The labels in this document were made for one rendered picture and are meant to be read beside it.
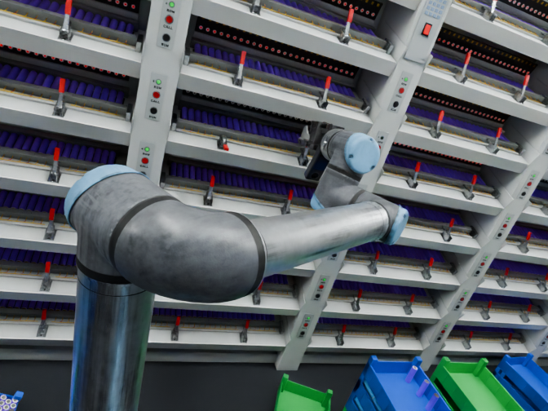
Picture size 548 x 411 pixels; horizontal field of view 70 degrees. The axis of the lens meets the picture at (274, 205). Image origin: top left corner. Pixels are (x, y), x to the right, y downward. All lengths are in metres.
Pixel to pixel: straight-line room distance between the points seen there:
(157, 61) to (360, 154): 0.56
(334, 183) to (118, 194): 0.57
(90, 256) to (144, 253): 0.11
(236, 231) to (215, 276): 0.06
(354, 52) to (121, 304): 0.93
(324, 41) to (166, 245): 0.86
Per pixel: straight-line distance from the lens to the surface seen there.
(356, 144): 0.94
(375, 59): 1.26
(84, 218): 0.55
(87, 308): 0.61
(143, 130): 1.15
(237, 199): 1.30
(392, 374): 1.52
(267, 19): 1.13
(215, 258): 0.46
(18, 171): 1.28
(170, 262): 0.45
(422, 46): 1.32
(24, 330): 1.58
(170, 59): 1.11
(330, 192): 0.95
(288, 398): 1.70
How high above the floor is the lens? 1.22
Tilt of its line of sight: 22 degrees down
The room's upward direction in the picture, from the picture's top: 18 degrees clockwise
